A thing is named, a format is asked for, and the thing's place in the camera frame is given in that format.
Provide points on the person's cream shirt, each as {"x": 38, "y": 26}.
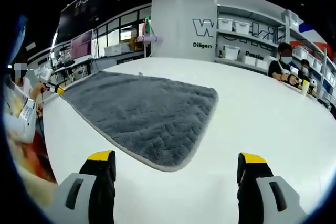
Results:
{"x": 18, "y": 129}

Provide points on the white lidded storage box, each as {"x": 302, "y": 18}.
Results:
{"x": 116, "y": 50}

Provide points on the row of white storage bins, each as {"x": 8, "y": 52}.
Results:
{"x": 242, "y": 27}

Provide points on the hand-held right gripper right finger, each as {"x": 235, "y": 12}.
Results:
{"x": 262, "y": 197}

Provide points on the white chest-worn device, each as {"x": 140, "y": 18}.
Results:
{"x": 27, "y": 110}

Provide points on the green and red hanging flags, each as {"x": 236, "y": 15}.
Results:
{"x": 148, "y": 26}

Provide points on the white standing desk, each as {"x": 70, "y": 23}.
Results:
{"x": 68, "y": 66}

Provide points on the grey towel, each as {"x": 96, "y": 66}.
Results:
{"x": 144, "y": 113}

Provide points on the pale paper cup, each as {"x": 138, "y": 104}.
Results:
{"x": 305, "y": 89}

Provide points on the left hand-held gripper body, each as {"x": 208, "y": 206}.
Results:
{"x": 48, "y": 87}

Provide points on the person's red patterned garment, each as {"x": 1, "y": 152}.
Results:
{"x": 34, "y": 155}

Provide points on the white table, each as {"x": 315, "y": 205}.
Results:
{"x": 249, "y": 129}

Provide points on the person's left hand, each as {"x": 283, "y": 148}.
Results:
{"x": 39, "y": 89}

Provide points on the dark hanging display screen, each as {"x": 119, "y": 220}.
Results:
{"x": 81, "y": 11}

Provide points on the grey metal shelving rack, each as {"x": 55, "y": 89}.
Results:
{"x": 262, "y": 19}

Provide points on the white floor stand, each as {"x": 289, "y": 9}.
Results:
{"x": 145, "y": 49}

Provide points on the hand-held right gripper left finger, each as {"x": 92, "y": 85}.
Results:
{"x": 81, "y": 197}

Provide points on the grey service counter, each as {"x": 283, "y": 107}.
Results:
{"x": 123, "y": 60}

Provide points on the large white-framed monitor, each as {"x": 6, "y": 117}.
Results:
{"x": 82, "y": 44}

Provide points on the purple rolled mat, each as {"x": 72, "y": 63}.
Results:
{"x": 149, "y": 38}

